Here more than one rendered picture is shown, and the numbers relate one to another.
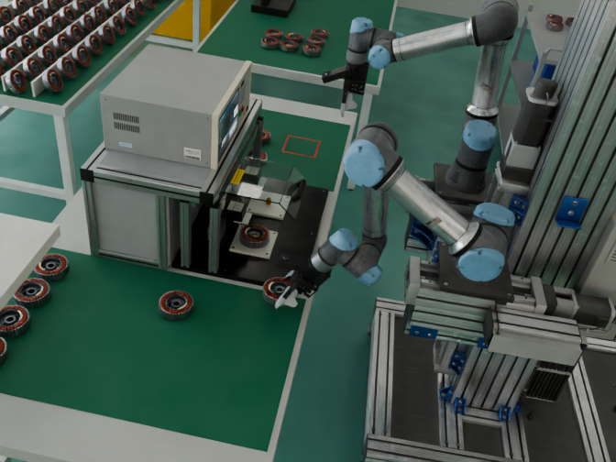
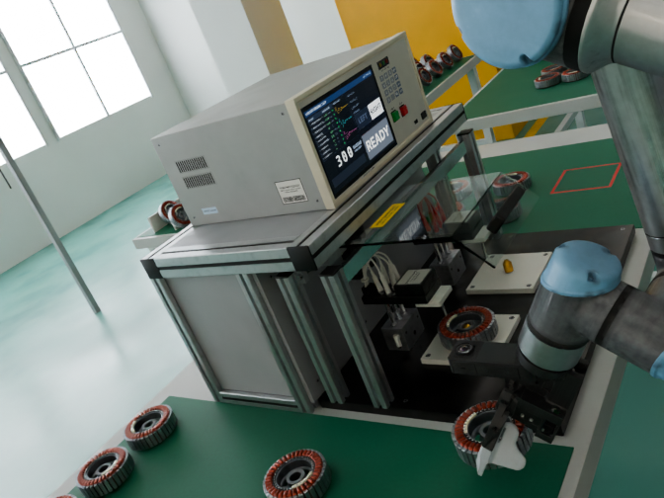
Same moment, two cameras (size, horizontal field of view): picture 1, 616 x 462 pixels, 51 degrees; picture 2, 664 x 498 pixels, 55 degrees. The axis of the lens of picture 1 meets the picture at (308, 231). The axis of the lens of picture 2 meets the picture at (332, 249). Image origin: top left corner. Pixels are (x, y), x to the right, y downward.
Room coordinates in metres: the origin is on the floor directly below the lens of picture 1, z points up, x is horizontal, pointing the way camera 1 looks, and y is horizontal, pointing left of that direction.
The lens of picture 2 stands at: (0.89, -0.28, 1.46)
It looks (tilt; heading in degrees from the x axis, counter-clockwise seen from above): 21 degrees down; 36
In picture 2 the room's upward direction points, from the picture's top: 22 degrees counter-clockwise
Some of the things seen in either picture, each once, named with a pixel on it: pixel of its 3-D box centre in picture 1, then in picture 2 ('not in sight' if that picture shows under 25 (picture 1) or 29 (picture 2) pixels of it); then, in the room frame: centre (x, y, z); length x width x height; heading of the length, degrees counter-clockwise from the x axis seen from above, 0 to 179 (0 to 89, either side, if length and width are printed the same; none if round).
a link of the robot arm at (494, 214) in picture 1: (489, 227); not in sight; (1.54, -0.53, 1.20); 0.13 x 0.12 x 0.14; 164
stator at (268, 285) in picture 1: (279, 291); (491, 433); (1.55, 0.07, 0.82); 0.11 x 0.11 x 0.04
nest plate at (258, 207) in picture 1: (268, 204); (509, 273); (2.08, 0.17, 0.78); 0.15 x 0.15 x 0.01; 85
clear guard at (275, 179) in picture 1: (256, 184); (426, 222); (1.84, 0.20, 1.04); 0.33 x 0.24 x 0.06; 85
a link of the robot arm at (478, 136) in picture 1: (477, 142); not in sight; (2.05, -0.55, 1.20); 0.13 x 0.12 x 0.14; 170
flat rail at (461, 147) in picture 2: (239, 162); (412, 200); (1.97, 0.28, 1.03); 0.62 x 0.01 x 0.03; 175
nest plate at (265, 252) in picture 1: (254, 241); (470, 339); (1.84, 0.19, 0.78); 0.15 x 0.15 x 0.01; 85
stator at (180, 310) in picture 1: (176, 304); (296, 479); (1.47, 0.39, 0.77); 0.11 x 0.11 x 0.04
